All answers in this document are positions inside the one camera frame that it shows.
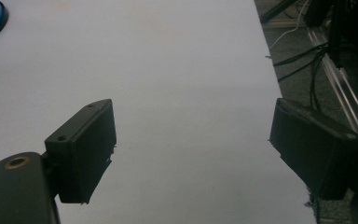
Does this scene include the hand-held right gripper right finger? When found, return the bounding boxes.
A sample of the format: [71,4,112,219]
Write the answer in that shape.
[268,97,358,201]

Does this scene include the white cable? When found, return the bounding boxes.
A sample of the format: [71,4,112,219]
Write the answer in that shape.
[268,0,311,50]

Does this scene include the aluminium frame rail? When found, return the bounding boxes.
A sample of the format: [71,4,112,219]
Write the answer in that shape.
[306,26,358,157]

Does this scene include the black cable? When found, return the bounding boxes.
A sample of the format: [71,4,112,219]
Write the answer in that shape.
[277,49,328,111]
[273,42,329,67]

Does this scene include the dark metal bar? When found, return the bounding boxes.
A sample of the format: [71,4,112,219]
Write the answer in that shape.
[259,0,297,24]

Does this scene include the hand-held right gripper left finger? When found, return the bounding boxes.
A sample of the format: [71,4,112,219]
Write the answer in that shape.
[44,98,117,205]

